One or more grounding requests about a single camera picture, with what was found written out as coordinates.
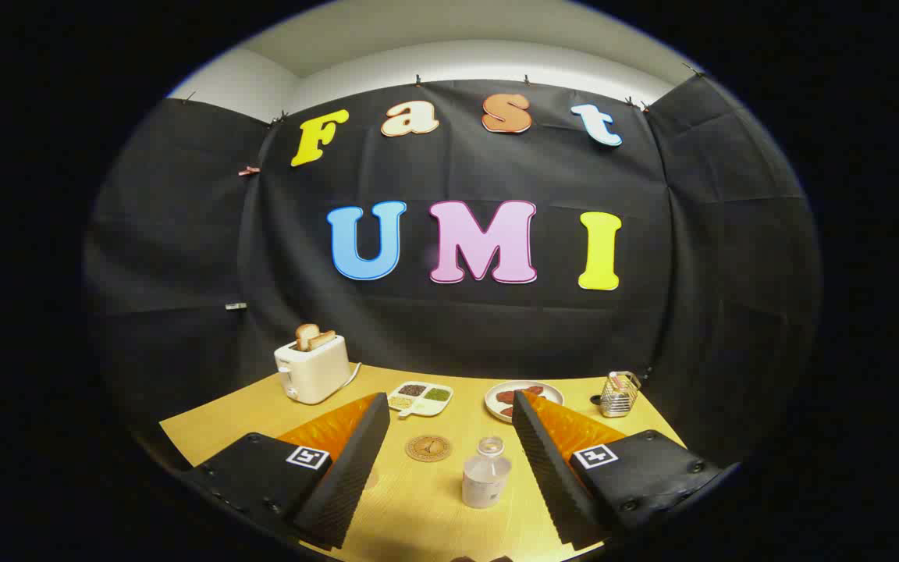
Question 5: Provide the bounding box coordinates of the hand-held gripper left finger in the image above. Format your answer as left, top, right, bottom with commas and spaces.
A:
184, 392, 392, 551

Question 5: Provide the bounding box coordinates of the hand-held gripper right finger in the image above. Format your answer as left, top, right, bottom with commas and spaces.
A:
512, 390, 739, 551

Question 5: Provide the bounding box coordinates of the clear plastic juice bottle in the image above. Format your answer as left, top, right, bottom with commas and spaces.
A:
463, 437, 513, 510

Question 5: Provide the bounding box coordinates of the round cork coaster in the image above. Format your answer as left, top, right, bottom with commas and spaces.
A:
405, 435, 452, 463

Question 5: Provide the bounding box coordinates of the wooden table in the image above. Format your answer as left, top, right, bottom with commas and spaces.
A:
159, 363, 688, 562

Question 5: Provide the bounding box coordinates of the white round plate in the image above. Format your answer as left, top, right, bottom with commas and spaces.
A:
485, 380, 565, 424

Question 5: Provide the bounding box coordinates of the cream toaster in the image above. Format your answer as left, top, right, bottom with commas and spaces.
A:
274, 334, 351, 405

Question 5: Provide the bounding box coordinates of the white divided seed dish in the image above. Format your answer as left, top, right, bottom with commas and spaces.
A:
387, 381, 454, 418

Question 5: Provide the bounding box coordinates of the black backdrop cloth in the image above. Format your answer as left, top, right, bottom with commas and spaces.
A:
83, 74, 821, 469

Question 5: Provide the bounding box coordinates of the metal wire basket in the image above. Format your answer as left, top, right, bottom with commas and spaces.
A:
600, 371, 641, 418

